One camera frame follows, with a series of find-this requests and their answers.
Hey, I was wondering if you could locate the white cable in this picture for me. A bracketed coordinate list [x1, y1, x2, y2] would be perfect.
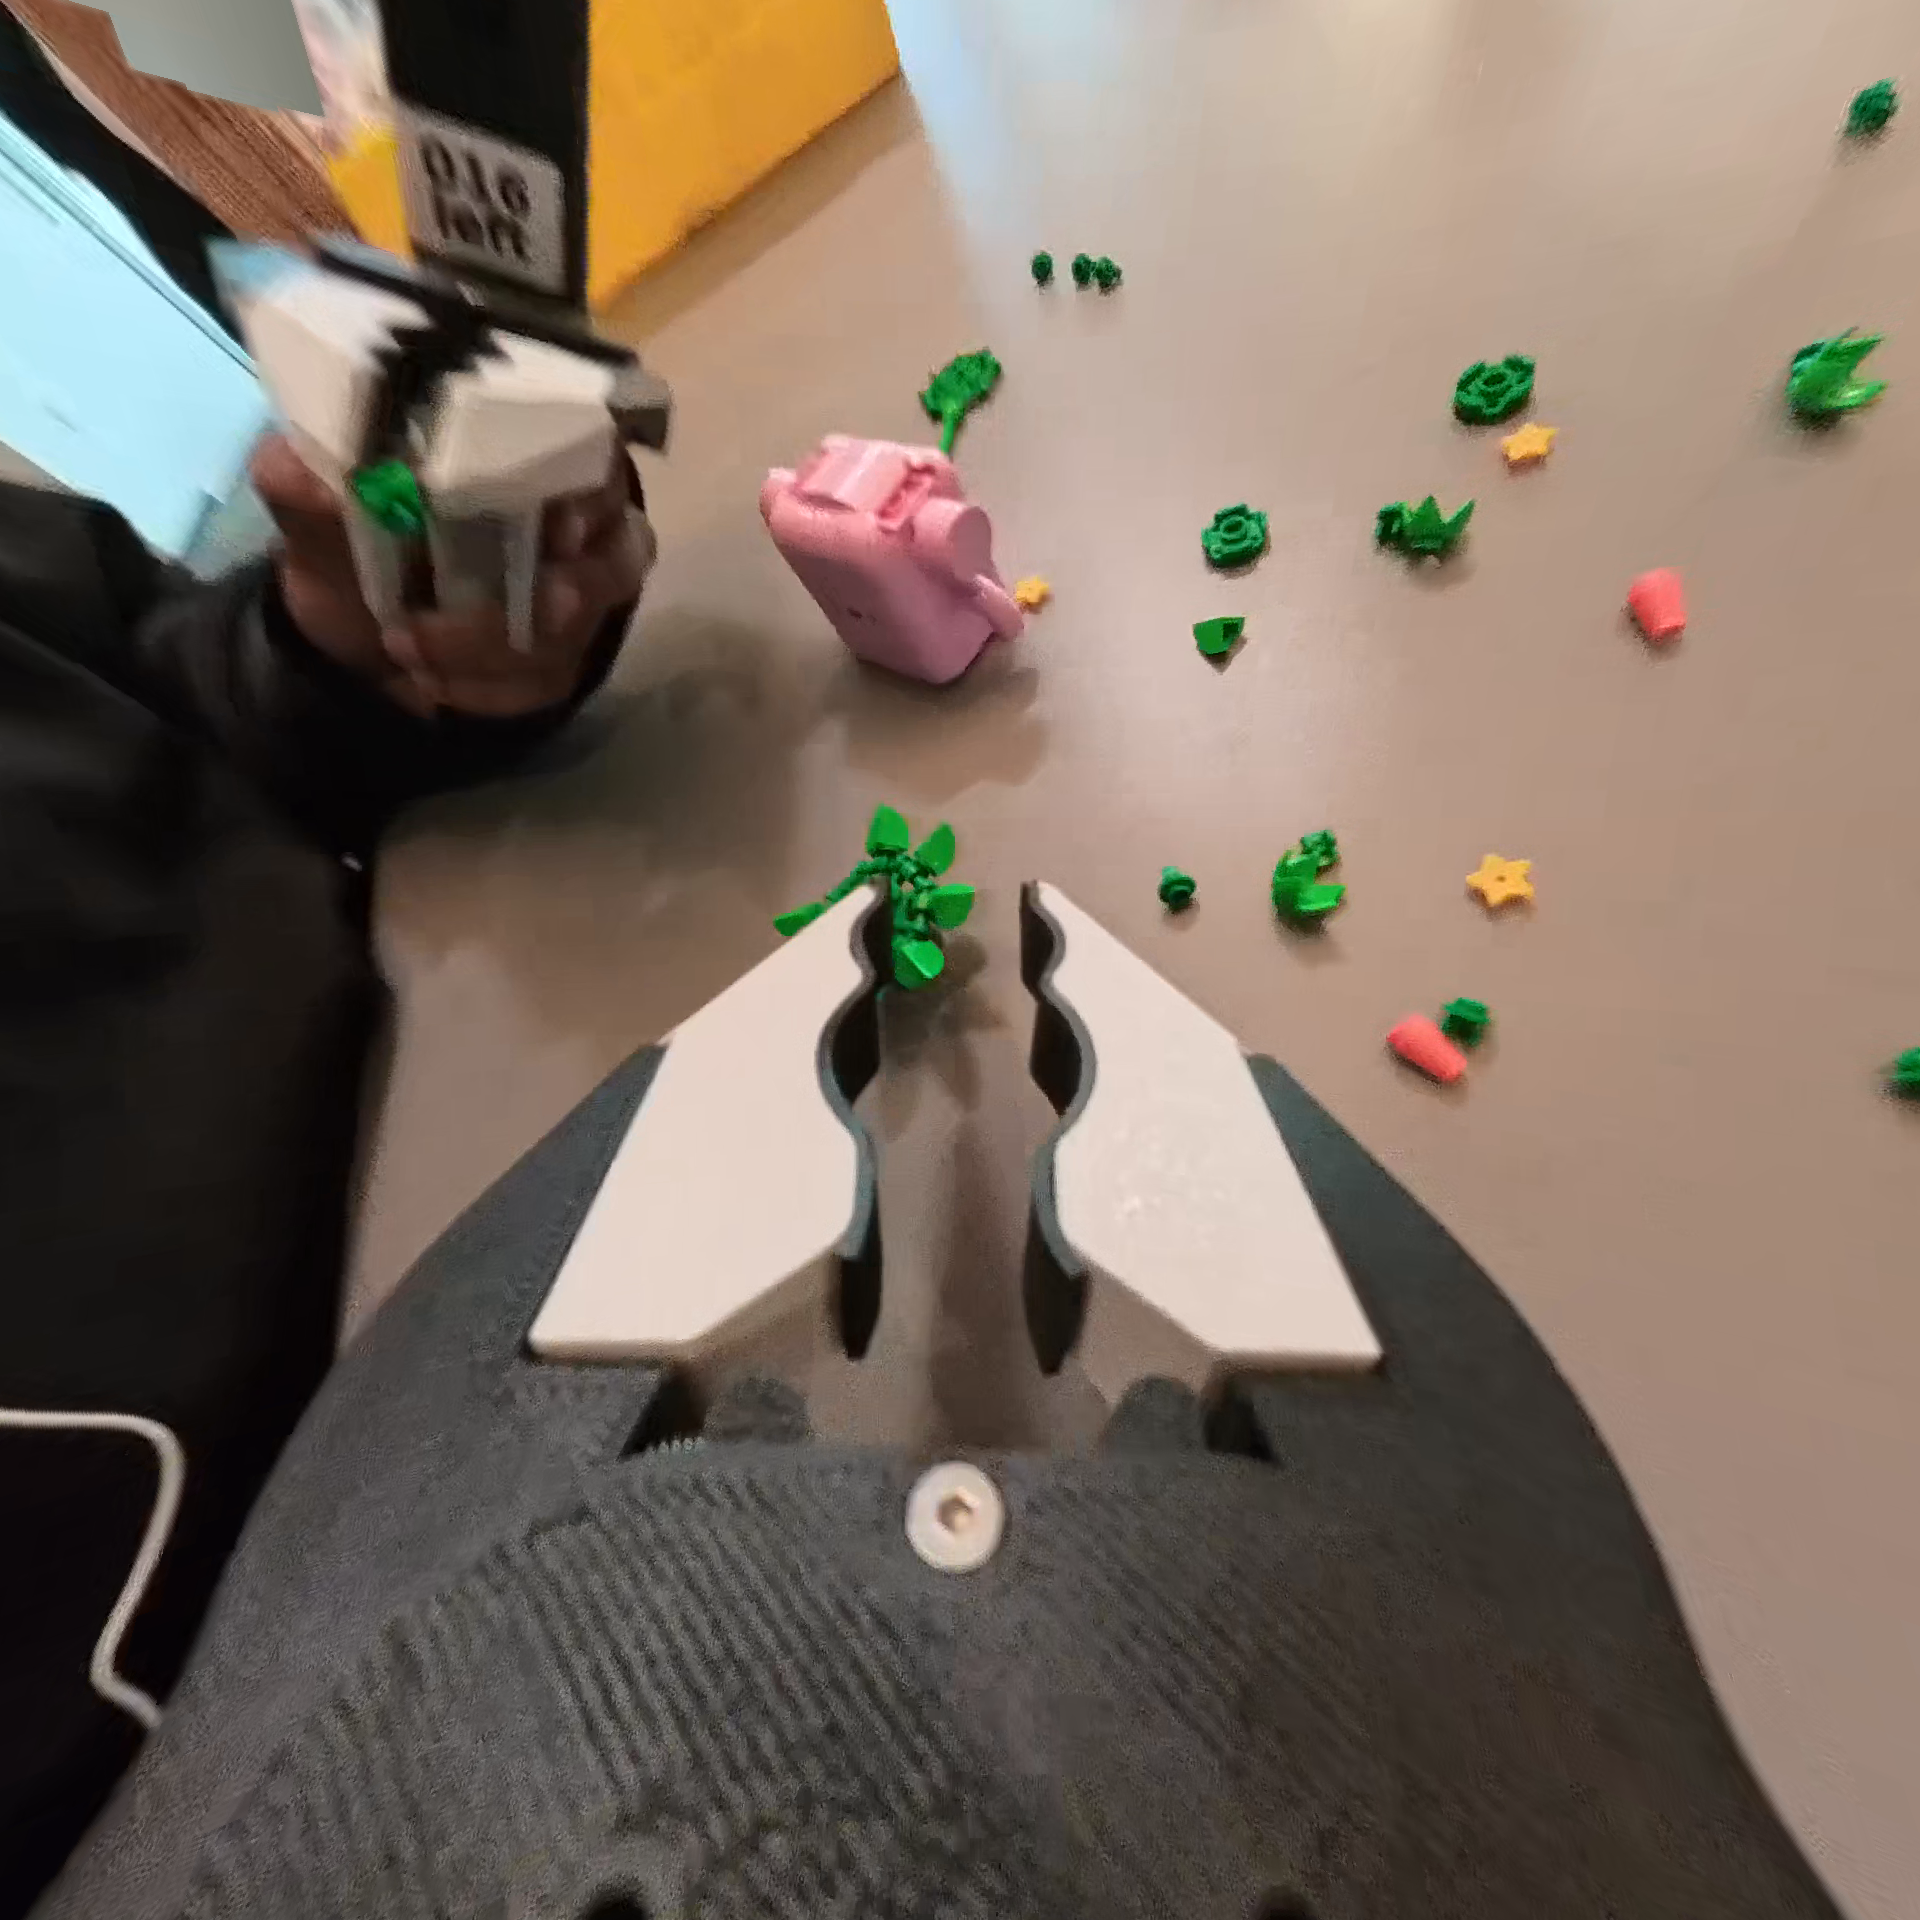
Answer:
[0, 1408, 190, 1738]

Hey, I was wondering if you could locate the green toy stem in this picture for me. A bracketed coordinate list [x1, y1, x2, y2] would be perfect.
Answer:
[917, 347, 1004, 457]

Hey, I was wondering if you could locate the person's black jacket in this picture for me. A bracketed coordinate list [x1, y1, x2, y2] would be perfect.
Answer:
[0, 840, 398, 1861]

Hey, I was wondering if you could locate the green toy leaf ring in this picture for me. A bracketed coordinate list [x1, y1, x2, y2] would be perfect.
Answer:
[771, 803, 978, 991]

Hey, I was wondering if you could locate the pink toy box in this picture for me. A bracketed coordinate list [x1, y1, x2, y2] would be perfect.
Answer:
[756, 435, 1024, 688]

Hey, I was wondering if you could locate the yellow storage bin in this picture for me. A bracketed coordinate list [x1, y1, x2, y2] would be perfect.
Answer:
[324, 0, 905, 312]

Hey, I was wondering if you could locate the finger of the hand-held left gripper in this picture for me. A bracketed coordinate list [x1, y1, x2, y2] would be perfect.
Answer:
[423, 348, 632, 523]
[207, 245, 414, 507]

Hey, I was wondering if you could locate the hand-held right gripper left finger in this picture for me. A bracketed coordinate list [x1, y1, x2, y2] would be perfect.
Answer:
[524, 881, 888, 1408]

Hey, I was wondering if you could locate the person's left forearm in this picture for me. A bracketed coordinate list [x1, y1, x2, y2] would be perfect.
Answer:
[0, 475, 632, 872]

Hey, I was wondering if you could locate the person's left hand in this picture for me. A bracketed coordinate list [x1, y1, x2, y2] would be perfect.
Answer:
[251, 435, 666, 719]

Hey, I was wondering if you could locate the green toy sprout piece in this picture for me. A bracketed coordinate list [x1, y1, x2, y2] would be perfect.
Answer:
[1269, 829, 1349, 934]
[1783, 326, 1889, 429]

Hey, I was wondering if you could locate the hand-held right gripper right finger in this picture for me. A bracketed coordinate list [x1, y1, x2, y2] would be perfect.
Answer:
[1017, 878, 1383, 1420]

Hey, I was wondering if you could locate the wooden beam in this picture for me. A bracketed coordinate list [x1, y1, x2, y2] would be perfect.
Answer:
[45, 0, 366, 245]

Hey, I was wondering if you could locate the green toy grass piece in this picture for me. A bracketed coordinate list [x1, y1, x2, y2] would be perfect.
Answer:
[1371, 492, 1480, 564]

